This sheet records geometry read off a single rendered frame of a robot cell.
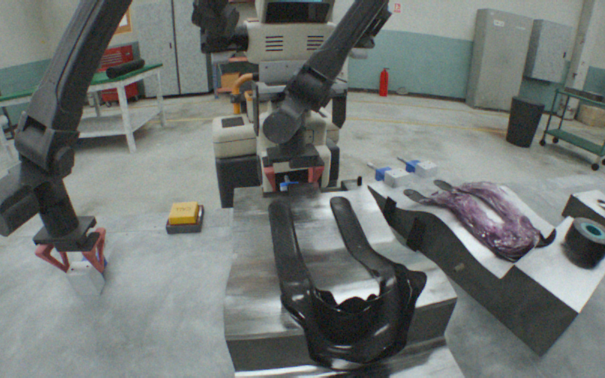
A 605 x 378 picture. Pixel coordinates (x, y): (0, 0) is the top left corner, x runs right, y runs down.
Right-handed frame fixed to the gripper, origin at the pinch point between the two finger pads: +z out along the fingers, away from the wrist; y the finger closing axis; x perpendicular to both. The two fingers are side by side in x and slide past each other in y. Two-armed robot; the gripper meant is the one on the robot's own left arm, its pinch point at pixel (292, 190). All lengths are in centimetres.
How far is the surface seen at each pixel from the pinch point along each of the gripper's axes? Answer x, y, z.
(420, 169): -1.0, 32.0, -2.7
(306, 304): -36.7, -5.0, -5.3
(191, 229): -5.7, -23.0, 3.8
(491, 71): 375, 443, -1
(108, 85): 266, -156, -3
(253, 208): -12.3, -9.2, -4.1
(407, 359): -45.0, 5.7, -0.5
